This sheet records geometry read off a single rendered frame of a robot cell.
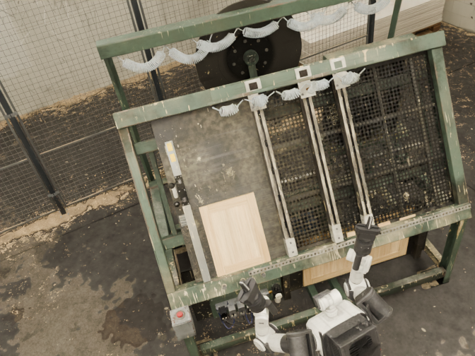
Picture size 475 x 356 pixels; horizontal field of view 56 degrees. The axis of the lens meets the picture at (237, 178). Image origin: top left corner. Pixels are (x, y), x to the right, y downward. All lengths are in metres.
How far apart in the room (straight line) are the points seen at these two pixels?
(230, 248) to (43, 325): 2.07
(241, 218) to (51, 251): 2.56
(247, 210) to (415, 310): 1.72
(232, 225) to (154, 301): 1.45
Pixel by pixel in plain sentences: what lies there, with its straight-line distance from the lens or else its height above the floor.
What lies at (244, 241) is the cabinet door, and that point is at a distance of 3.00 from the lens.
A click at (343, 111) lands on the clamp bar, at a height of 1.64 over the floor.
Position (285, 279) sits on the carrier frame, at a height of 0.47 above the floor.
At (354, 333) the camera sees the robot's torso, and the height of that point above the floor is 1.41.
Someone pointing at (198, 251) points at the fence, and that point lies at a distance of 2.95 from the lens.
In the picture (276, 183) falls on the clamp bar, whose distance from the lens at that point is 2.95.
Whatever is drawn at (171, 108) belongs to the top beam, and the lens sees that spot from 2.77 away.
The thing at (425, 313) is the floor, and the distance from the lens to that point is 3.99.
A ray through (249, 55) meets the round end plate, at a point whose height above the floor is 1.88.
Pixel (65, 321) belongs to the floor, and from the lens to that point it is 4.37.
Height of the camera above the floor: 3.30
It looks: 41 degrees down
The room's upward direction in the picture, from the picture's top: 10 degrees counter-clockwise
